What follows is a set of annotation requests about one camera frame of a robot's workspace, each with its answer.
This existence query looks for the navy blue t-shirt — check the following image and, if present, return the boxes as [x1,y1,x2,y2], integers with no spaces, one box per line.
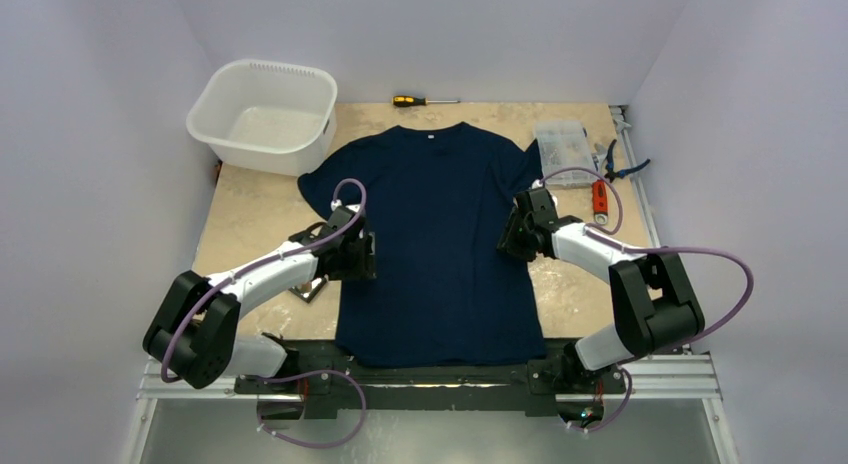
[297,122,546,368]

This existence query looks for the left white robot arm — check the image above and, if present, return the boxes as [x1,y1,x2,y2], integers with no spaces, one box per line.
[142,205,376,393]

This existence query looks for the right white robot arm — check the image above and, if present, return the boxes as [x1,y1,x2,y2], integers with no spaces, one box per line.
[497,188,705,391]

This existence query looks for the brooch in black box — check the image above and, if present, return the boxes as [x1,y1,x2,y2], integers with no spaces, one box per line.
[289,277,328,304]

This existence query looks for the clear plastic parts box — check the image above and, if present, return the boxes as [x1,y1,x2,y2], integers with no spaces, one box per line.
[533,120,597,189]

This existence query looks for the yellow black screwdriver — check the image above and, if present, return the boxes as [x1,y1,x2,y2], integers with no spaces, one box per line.
[391,95,460,108]

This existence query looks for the white plastic tub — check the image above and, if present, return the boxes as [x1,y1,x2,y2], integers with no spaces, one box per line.
[185,59,338,177]

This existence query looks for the blue handled pliers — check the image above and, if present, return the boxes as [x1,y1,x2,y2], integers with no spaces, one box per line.
[602,139,652,184]

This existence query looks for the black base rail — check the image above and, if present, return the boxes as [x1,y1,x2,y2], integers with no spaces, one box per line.
[234,338,628,425]

